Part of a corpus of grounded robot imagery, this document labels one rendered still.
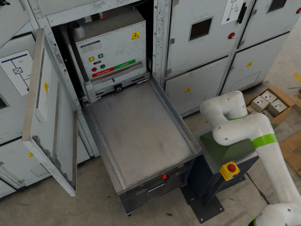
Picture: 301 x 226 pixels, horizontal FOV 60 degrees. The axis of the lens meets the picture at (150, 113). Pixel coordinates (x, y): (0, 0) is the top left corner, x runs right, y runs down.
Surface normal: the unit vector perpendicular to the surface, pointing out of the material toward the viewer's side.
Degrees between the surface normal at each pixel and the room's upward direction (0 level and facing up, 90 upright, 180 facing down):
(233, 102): 44
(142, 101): 0
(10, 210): 0
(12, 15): 90
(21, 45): 90
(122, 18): 0
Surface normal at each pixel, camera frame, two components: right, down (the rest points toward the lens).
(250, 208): 0.00, -0.54
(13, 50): 0.45, 0.76
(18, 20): 0.92, 0.33
